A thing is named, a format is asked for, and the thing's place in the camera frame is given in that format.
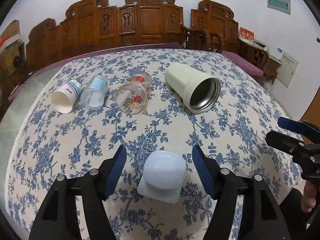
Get green yogurt cup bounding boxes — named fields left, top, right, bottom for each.
left=137, top=150, right=186, bottom=204

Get white paper cup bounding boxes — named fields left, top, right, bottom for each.
left=51, top=80, right=81, bottom=114

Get clear blue plastic cup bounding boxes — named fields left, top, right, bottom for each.
left=80, top=75, right=108, bottom=110

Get right hand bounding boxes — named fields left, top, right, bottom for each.
left=301, top=180, right=319, bottom=213

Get blue floral tablecloth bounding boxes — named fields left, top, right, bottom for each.
left=4, top=49, right=301, bottom=239

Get purple armchair cushion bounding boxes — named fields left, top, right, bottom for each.
left=221, top=50, right=264, bottom=76

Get cream steel tumbler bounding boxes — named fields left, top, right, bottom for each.
left=165, top=63, right=221, bottom=114

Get red sign plaque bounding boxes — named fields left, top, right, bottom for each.
left=239, top=27, right=254, bottom=41

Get carved wooden armchair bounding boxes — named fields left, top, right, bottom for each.
left=190, top=0, right=281, bottom=82

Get cardboard boxes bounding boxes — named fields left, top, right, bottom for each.
left=0, top=20, right=24, bottom=80

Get carved wooden sofa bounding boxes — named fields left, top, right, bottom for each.
left=26, top=0, right=185, bottom=70

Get white wall box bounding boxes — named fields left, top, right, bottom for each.
left=277, top=52, right=298, bottom=88

